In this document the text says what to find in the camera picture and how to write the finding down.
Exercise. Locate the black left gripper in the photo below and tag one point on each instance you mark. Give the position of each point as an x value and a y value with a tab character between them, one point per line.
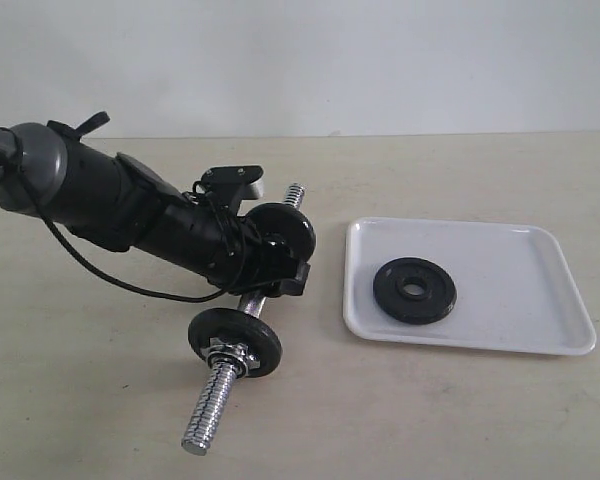
225	249

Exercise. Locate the black weight plate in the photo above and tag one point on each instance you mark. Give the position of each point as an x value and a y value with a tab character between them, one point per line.
235	326
286	225
414	290

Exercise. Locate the chrome dumbbell bar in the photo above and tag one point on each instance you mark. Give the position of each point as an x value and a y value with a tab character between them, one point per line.
203	424

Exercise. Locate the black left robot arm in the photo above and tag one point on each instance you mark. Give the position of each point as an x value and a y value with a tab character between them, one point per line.
48	172

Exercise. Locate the chrome star collar nut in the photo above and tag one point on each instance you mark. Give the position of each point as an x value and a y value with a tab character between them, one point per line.
238	355

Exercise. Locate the white plastic tray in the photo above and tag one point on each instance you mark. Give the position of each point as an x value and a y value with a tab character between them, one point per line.
515	292

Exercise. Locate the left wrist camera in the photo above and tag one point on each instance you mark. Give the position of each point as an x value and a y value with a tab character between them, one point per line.
234	184

